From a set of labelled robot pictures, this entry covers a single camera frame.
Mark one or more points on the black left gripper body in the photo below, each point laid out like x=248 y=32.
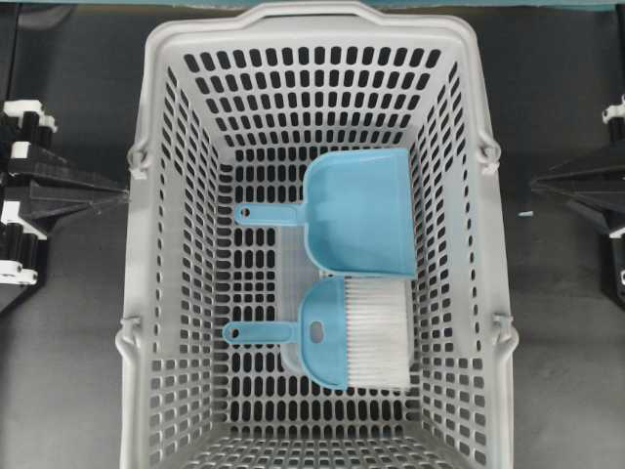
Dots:
x=26 y=128

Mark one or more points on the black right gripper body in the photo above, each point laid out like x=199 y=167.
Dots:
x=613 y=118

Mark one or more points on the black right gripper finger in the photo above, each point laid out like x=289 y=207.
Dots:
x=586 y=186

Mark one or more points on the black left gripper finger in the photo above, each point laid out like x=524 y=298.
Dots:
x=59 y=191

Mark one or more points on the grey plastic shopping basket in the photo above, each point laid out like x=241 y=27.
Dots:
x=236 y=110

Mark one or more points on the blue hand brush white bristles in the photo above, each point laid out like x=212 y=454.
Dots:
x=351 y=332

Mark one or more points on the blue plastic dustpan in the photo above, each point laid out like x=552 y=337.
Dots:
x=356 y=213

